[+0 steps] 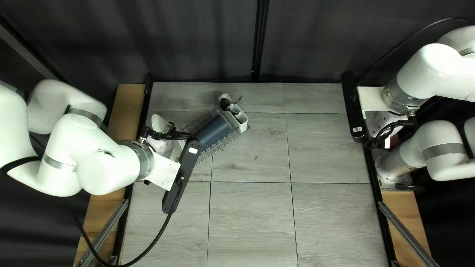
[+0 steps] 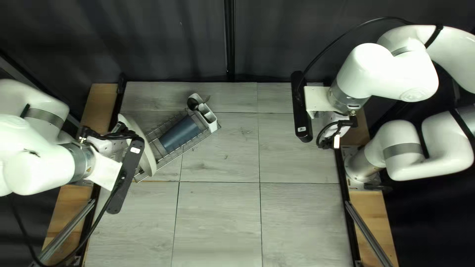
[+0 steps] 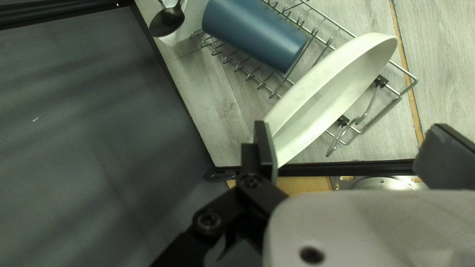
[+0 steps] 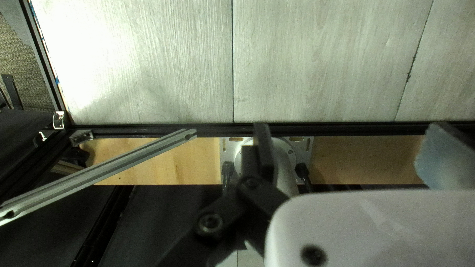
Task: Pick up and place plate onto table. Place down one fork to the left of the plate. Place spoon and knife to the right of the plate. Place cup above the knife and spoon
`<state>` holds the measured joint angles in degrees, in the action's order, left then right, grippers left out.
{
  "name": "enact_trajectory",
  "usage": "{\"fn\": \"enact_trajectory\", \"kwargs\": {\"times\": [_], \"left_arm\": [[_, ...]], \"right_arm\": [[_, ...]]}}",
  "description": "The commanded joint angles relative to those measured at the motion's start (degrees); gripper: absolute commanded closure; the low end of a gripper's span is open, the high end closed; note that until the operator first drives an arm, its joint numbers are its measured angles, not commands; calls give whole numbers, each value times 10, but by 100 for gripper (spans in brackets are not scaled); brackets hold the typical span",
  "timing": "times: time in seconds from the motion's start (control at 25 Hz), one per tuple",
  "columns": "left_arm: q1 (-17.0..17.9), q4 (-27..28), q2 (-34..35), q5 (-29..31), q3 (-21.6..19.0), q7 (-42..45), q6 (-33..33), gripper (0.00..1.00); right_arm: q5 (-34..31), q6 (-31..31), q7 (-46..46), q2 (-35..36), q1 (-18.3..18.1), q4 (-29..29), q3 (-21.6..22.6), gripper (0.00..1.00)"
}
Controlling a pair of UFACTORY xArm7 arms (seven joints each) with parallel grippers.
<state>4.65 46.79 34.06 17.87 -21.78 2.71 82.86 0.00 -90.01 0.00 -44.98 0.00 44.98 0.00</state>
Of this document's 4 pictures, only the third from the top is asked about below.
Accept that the pale round plate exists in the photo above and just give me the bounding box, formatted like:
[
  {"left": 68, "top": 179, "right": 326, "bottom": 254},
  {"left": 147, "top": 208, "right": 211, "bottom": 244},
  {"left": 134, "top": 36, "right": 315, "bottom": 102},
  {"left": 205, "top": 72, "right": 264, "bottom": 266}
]
[{"left": 263, "top": 33, "right": 399, "bottom": 169}]

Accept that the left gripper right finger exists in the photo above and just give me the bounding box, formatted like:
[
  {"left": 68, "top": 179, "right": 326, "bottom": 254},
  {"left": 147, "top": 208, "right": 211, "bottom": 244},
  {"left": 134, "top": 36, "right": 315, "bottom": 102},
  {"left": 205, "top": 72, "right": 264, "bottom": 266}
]
[{"left": 413, "top": 123, "right": 475, "bottom": 190}]

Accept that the black spoon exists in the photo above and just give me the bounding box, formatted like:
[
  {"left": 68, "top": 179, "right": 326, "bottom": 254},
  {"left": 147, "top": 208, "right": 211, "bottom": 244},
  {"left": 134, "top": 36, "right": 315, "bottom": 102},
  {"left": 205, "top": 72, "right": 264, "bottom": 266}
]
[{"left": 149, "top": 0, "right": 185, "bottom": 38}]

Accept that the wire dish rack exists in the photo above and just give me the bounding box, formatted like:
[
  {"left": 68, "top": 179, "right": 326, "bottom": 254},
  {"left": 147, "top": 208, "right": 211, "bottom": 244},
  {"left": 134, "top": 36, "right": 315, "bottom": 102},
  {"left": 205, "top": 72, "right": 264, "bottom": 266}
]
[{"left": 190, "top": 0, "right": 419, "bottom": 157}]

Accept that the dark blue cup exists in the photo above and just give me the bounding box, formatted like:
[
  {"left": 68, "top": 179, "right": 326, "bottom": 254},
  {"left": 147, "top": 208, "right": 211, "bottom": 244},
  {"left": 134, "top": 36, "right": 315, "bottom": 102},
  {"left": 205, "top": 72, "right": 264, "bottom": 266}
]
[{"left": 202, "top": 0, "right": 309, "bottom": 74}]

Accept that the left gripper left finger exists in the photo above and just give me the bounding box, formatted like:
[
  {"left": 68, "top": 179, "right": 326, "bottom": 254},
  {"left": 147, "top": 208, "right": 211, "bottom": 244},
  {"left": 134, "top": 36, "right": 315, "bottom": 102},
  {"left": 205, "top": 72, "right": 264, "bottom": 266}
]
[{"left": 150, "top": 120, "right": 290, "bottom": 267}]

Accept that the white cutlery holder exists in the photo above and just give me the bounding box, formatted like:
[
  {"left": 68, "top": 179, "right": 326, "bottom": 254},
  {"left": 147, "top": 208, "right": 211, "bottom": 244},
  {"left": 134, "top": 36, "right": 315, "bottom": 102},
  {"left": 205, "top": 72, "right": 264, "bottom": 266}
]
[{"left": 158, "top": 0, "right": 208, "bottom": 47}]

